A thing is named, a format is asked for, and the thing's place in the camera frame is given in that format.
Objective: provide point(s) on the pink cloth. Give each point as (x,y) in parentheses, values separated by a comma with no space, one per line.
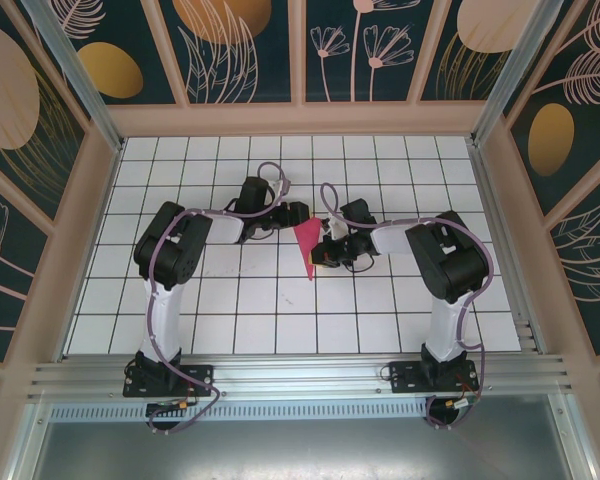
(306,245)

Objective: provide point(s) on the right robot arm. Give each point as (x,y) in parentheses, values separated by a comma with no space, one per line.
(445,325)

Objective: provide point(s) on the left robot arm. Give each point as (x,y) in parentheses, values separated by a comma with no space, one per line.
(162,320)

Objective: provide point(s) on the grey sheet metal panel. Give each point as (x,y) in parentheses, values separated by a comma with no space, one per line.
(300,450)

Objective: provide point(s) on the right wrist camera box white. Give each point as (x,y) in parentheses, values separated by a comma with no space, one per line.
(336,229)

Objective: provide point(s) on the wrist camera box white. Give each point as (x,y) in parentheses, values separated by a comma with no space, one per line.
(279,187)
(336,229)

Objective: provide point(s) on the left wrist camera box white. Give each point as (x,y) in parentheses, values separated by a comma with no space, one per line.
(279,187)

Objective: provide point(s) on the aluminium mounting rail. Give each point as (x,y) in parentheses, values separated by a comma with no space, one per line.
(300,375)

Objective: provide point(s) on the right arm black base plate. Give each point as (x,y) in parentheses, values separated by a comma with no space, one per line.
(405,377)

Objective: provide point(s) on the aluminium side rail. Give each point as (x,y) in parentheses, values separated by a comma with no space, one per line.
(505,250)

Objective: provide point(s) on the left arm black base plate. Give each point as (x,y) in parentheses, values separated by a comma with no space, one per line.
(202,377)

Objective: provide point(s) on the aluminium corner post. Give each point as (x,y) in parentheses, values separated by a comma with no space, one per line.
(72,70)
(510,70)

